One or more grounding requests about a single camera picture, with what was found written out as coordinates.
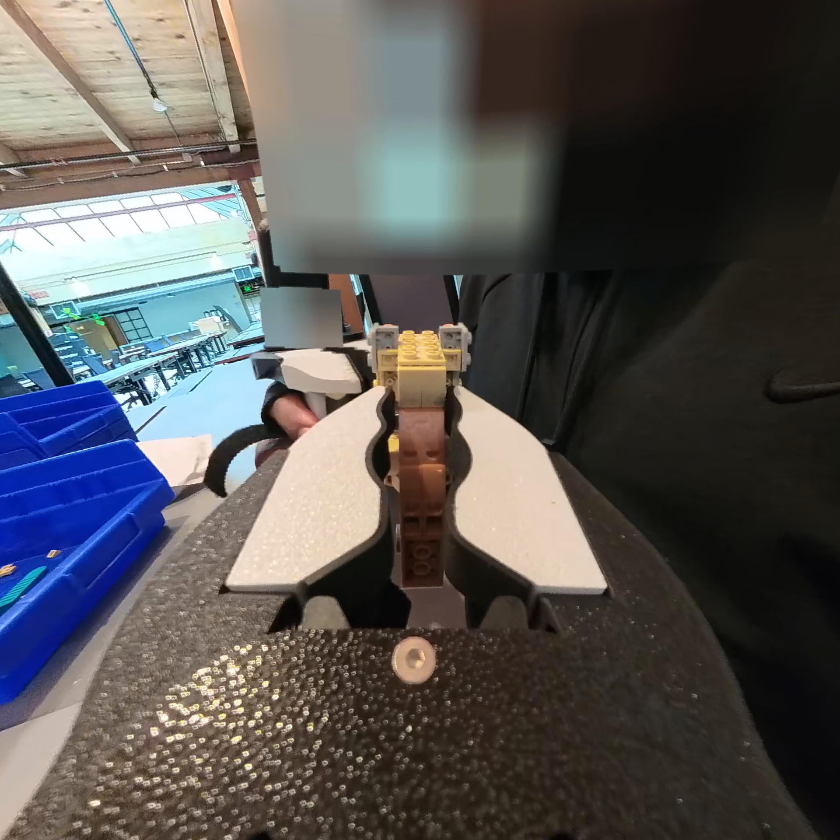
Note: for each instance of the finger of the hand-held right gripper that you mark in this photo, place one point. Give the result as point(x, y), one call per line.
point(315, 372)

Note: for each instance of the tan brick model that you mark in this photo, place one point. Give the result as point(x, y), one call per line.
point(420, 446)

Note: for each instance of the person's right hand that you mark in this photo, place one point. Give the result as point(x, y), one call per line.
point(292, 414)

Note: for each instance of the plain white sheet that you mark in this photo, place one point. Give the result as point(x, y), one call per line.
point(177, 462)

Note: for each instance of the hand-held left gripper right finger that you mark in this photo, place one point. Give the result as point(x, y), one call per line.
point(525, 519)

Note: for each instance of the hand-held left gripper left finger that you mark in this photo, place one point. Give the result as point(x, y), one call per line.
point(315, 519)

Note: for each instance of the black pole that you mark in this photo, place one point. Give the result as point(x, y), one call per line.
point(33, 328)

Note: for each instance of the grey desk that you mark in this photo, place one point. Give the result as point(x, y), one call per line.
point(79, 709)

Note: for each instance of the blue plastic bin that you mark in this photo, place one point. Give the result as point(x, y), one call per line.
point(59, 420)
point(72, 551)

